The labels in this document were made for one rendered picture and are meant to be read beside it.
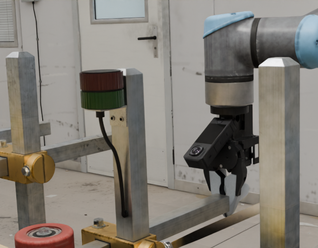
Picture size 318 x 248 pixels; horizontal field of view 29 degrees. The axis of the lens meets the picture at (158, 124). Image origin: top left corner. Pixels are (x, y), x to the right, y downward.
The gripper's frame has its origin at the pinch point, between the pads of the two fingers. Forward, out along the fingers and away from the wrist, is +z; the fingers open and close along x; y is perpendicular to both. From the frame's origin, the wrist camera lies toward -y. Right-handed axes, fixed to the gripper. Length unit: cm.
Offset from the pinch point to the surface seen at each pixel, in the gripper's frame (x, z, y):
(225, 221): -16.4, -7.4, -22.5
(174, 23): 207, -34, 230
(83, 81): -3.7, -28.3, -36.5
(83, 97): -3.6, -26.1, -36.5
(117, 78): -7.1, -28.5, -33.4
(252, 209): -20.2, -9.5, -21.3
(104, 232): 0.5, -4.5, -30.4
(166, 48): 214, -17, 230
